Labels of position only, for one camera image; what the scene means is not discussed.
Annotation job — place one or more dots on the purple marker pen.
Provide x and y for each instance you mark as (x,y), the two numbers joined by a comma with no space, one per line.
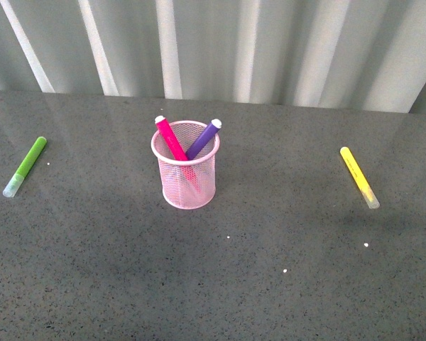
(203,139)

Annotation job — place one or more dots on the pink marker pen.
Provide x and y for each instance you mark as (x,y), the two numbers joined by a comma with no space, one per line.
(175,148)

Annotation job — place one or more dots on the pink mesh pen cup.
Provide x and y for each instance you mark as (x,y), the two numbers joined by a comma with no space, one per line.
(177,190)

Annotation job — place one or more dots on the yellow marker pen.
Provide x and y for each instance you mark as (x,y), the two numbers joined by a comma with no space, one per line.
(359,178)

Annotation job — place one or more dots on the white pleated curtain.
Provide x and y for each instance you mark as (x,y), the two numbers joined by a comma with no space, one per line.
(368,55)

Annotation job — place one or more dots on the green marker pen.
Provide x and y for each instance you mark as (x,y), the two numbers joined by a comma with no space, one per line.
(24,168)

